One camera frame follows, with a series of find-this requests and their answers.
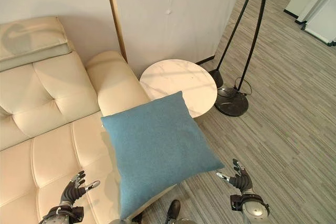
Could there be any white board with black base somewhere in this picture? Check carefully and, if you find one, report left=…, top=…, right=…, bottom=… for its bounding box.
left=283, top=0, right=336, bottom=47

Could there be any cream leather sofa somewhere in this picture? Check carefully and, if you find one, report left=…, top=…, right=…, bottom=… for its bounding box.
left=0, top=49, right=176, bottom=224

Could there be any black lamp cable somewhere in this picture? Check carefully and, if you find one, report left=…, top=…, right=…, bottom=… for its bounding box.
left=232, top=76, right=253, bottom=96

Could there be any beige cushion with grey print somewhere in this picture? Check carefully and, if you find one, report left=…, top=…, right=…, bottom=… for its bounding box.
left=0, top=15, right=73, bottom=71

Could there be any wooden wall trim strip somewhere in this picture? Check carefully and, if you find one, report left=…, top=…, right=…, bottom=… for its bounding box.
left=103, top=0, right=129, bottom=63

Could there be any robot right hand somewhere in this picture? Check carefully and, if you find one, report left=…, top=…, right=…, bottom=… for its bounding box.
left=216, top=158, right=255, bottom=190

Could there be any black floor lamp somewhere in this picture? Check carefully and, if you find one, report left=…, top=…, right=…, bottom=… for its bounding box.
left=206, top=0, right=271, bottom=118

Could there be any round white marble side table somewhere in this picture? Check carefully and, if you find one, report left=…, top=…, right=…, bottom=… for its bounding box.
left=139, top=59, right=218, bottom=119

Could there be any robot dark foot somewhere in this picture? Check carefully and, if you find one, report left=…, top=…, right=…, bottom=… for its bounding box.
left=164, top=199, right=182, bottom=224

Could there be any blue square cushion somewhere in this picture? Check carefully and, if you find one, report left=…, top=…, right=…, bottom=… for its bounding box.
left=100, top=90, right=226, bottom=220

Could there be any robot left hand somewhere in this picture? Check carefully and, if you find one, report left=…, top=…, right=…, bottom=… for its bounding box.
left=59, top=170, right=101, bottom=206

